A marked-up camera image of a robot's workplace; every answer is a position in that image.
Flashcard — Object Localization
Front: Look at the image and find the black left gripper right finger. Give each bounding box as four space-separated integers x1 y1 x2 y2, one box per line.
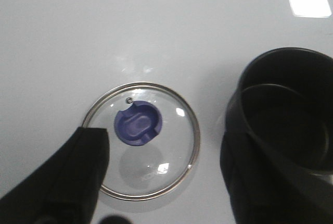
220 132 332 223

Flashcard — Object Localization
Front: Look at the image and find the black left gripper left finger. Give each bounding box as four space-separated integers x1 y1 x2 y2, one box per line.
1 127 109 223

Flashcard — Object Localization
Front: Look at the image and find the glass lid with blue knob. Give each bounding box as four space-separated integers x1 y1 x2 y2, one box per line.
82 81 200 201

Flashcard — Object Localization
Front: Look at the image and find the dark blue saucepan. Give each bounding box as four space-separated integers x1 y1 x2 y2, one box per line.
224 47 332 184

